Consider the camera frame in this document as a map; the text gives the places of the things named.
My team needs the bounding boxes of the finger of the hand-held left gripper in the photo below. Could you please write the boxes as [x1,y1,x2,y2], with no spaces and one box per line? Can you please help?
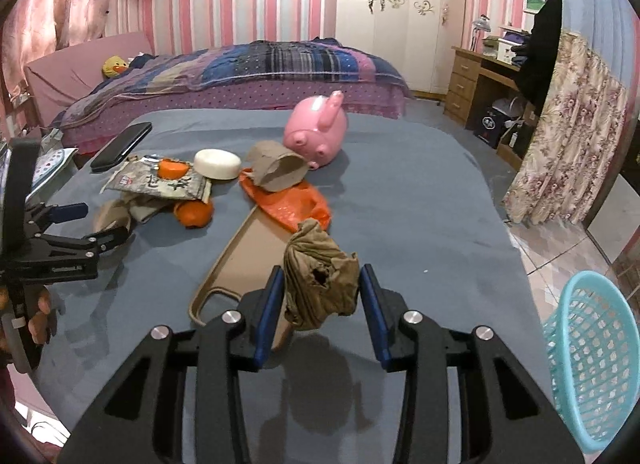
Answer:
[25,202,89,235]
[35,225,130,260]

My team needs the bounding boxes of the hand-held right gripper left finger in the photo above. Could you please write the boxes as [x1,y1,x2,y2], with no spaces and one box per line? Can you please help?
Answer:
[57,265,287,464]

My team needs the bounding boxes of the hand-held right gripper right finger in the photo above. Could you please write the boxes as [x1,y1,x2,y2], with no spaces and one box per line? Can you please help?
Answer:
[359,264,583,464]

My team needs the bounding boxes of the brown sock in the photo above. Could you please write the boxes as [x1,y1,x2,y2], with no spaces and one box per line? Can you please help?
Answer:
[282,218,361,332]

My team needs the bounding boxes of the printed snack packet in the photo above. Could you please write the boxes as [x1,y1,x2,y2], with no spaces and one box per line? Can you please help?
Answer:
[101,154,213,205]

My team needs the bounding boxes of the tangerine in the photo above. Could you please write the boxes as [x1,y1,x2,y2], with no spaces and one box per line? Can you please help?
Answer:
[172,198,215,230]

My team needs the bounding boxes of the orange plush carrot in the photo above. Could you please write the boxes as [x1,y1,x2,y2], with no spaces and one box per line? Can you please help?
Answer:
[239,168,332,234]

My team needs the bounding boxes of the cardboard toilet roll tube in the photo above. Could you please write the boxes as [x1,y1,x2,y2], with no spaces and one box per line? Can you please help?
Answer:
[245,140,308,193]

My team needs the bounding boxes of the light blue plastic basket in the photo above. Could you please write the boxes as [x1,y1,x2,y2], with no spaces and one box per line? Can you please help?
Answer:
[542,270,633,455]

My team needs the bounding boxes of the person's left hand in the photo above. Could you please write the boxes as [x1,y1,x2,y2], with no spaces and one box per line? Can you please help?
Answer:
[27,288,59,346]

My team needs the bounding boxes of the patterned cloth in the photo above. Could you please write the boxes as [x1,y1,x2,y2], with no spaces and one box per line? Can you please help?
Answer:
[27,146,80,200]

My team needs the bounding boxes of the tan plastic tray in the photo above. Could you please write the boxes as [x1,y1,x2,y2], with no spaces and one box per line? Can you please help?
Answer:
[187,206,301,345]

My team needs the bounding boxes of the black smartphone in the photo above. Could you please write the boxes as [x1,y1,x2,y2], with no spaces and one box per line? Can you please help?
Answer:
[90,121,153,174]

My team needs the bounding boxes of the orange peel piece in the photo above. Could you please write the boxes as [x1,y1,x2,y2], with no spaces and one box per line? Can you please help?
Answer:
[156,158,191,180]

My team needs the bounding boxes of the pink headboard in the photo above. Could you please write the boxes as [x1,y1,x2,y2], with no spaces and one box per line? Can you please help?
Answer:
[24,33,153,127]

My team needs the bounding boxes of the white egg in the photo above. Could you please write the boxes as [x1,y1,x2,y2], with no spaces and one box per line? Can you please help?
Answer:
[193,148,242,181]

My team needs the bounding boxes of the yellow duck plush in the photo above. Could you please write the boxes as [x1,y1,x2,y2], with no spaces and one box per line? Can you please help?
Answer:
[102,55,132,80]

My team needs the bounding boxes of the pink piggy bank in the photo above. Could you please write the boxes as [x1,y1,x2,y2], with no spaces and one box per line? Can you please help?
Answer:
[283,90,349,171]

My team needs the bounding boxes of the bed with purple dotted cover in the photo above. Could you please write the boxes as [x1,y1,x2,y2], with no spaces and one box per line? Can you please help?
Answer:
[25,33,413,152]

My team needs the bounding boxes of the pink window curtain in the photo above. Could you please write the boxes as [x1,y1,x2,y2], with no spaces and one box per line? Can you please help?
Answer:
[0,0,121,100]

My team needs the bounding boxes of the black box with white label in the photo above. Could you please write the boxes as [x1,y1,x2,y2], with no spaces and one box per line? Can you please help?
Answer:
[472,106,507,150]

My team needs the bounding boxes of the white plastic bag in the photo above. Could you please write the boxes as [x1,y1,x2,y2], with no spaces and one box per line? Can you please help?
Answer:
[492,96,532,126]

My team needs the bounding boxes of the plaid quilt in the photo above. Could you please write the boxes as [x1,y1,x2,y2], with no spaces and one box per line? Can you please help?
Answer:
[65,38,406,117]

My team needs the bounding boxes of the wooden desk with drawers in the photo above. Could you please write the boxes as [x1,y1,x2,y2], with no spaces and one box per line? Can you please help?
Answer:
[444,46,538,170]

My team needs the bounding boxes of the floral curtain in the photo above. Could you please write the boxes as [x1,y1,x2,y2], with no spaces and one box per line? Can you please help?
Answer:
[502,31,628,227]

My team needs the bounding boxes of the cream wardrobe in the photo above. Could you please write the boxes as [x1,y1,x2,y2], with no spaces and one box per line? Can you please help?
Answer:
[336,0,468,95]

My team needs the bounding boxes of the desk lamp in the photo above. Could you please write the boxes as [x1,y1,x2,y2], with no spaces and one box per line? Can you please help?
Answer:
[471,14,494,52]

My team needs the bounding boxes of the black hanging garment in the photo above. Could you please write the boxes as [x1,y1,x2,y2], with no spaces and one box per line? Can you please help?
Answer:
[515,0,563,110]

